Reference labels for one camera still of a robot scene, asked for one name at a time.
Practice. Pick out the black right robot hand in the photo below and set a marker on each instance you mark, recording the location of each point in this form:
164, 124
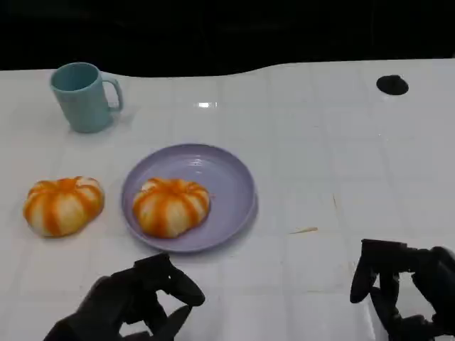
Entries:
426, 277

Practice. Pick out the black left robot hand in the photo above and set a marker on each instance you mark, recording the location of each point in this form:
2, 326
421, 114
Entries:
121, 298

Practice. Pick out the orange and white bread roll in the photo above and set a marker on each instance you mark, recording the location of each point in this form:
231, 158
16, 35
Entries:
64, 207
170, 207

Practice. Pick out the thin wooden stick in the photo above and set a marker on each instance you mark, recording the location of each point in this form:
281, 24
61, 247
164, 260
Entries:
304, 230

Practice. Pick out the lilac plate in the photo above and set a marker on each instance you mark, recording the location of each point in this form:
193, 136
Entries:
231, 192

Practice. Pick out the pale green mug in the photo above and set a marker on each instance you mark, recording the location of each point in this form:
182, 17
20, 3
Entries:
85, 106

